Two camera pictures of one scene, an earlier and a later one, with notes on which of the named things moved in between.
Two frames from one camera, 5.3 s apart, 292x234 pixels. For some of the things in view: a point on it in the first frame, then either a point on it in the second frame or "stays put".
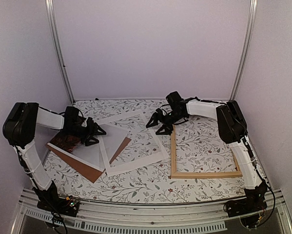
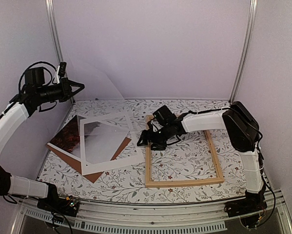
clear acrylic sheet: (110, 144) -> (94, 88)
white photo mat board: (103, 132) -> (130, 151)
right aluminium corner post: (252, 13) stays put
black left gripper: (95, 131) -> (66, 89)
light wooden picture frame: (178, 175) -> (149, 183)
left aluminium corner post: (50, 8) stays put
